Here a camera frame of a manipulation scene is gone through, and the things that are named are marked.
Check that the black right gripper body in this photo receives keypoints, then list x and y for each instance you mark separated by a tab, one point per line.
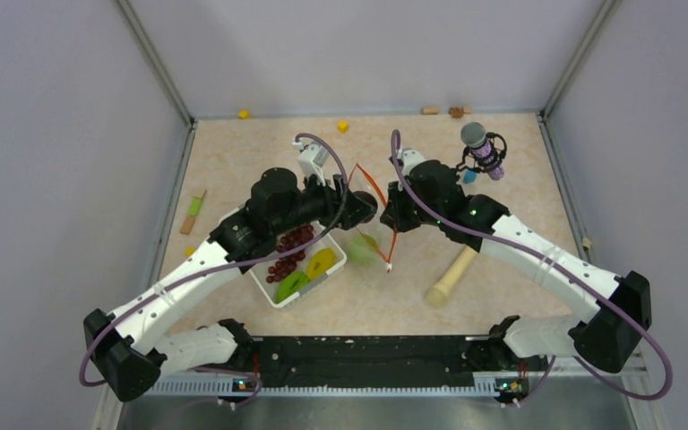
407	213

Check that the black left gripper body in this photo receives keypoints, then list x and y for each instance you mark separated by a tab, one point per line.
318	203

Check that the microphone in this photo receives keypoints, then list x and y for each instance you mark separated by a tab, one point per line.
484	151

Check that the green apple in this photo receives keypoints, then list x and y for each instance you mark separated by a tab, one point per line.
363	250

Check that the clear zip bag orange zipper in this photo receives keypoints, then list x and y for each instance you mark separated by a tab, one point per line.
361	179

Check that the red grape bunch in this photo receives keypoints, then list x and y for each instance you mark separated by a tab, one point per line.
282	267

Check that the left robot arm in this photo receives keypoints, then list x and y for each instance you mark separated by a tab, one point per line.
130	345

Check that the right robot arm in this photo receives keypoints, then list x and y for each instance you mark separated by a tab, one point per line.
591	330

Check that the blue toy block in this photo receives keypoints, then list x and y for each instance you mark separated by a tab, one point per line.
469	177

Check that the white plastic basket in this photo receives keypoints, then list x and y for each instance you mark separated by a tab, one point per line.
258	272

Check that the yellow fruit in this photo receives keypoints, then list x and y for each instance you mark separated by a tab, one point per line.
320	263

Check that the yellow cube on table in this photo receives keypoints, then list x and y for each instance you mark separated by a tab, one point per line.
343	126

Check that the green pepper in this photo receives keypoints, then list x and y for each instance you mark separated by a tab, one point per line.
290	285

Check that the green and wood stick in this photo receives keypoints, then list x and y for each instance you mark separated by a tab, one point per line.
193	211

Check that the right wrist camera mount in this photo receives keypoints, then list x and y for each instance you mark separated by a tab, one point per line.
408	159

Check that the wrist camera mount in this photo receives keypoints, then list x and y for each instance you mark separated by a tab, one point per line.
408	159
311	159

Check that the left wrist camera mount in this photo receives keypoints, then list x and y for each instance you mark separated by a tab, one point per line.
311	159

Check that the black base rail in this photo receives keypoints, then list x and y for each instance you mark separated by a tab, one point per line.
378	362

